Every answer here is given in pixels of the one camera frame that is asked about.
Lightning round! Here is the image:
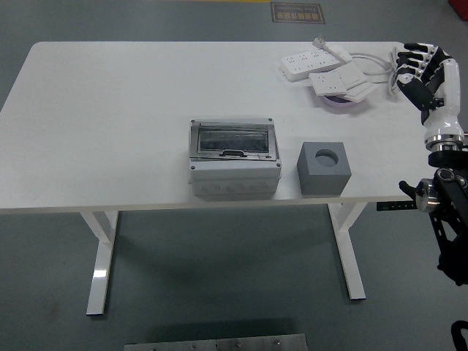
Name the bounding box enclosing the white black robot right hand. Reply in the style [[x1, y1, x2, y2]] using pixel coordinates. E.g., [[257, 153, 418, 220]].
[[396, 42, 465, 142]]

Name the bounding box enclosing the grey electrical box clear lid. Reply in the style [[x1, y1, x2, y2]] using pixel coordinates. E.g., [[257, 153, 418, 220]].
[[188, 117, 282, 195]]

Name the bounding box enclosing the red object at floor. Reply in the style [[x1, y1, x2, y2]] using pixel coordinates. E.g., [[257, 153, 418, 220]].
[[448, 0, 468, 18]]

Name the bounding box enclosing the purple round bowl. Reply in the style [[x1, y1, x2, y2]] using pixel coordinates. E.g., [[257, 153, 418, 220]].
[[320, 93, 361, 110]]

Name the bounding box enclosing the white power strip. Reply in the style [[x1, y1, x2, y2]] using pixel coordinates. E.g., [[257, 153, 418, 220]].
[[279, 49, 347, 82]]

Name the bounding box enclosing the grey block with round hole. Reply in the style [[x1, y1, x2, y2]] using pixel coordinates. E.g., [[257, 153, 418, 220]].
[[296, 141, 352, 195]]

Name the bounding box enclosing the brown floor sign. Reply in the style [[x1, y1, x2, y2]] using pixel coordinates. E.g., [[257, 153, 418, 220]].
[[270, 1, 326, 26]]

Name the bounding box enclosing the white table leg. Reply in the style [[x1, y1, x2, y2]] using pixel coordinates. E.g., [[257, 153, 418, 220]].
[[328, 203, 367, 301], [79, 211, 120, 316]]

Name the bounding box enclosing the grey metal plate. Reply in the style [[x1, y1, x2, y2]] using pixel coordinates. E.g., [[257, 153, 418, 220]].
[[124, 333, 309, 351]]

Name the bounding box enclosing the white switch panel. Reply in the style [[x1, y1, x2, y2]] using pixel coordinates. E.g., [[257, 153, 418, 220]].
[[341, 82, 377, 103]]

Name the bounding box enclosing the white power cord with plug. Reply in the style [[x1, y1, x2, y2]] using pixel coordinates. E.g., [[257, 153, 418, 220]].
[[312, 34, 410, 99]]

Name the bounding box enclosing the white wall socket panel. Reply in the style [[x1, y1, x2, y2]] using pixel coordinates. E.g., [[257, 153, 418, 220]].
[[309, 68, 369, 97]]

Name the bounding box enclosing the black bracket under table edge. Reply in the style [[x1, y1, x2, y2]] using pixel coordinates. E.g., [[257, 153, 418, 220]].
[[376, 200, 416, 211]]

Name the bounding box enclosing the black robot strap loop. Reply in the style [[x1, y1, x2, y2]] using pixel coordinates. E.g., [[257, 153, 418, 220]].
[[450, 320, 468, 351]]

